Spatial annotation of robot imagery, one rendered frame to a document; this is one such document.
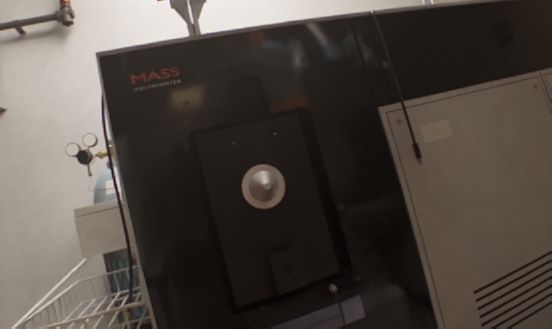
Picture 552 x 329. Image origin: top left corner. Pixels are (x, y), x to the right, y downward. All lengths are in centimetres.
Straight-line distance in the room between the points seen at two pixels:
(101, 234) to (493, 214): 75
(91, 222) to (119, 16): 126
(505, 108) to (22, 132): 176
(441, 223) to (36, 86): 169
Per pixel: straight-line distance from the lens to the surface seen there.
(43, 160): 174
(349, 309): 54
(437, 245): 61
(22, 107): 183
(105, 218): 79
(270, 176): 48
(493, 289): 70
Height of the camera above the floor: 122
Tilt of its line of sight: 7 degrees up
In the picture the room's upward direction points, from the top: 15 degrees counter-clockwise
